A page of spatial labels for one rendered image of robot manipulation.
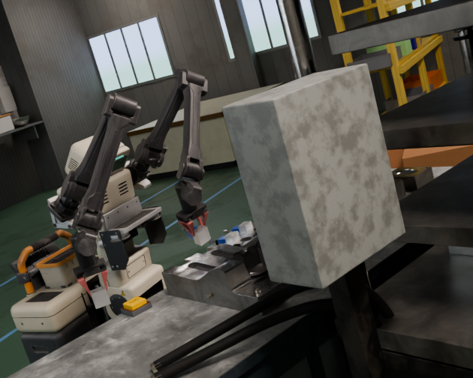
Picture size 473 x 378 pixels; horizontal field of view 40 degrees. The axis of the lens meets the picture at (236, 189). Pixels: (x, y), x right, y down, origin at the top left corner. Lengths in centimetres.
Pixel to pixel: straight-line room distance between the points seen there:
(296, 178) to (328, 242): 16
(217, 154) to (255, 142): 723
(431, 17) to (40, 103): 996
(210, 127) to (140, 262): 591
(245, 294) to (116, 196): 82
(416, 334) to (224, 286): 63
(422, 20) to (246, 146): 47
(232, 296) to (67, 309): 90
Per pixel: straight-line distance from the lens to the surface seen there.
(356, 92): 141
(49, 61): 1152
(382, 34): 155
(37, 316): 272
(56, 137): 1124
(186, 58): 1109
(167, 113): 255
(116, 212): 253
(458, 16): 145
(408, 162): 458
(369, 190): 143
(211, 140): 852
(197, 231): 234
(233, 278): 202
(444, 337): 167
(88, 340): 221
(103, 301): 213
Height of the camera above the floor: 160
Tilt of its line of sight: 13 degrees down
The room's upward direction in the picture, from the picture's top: 16 degrees counter-clockwise
